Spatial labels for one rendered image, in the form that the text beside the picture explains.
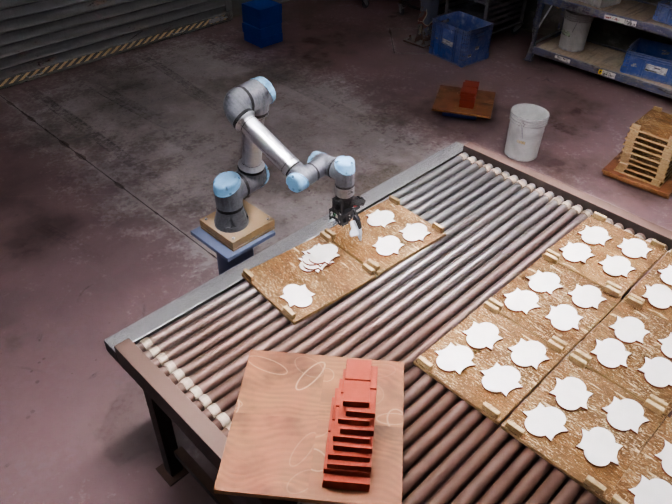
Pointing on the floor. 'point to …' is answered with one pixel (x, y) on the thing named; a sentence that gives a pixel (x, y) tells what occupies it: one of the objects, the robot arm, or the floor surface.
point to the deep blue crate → (460, 38)
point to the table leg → (171, 472)
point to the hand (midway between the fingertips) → (348, 232)
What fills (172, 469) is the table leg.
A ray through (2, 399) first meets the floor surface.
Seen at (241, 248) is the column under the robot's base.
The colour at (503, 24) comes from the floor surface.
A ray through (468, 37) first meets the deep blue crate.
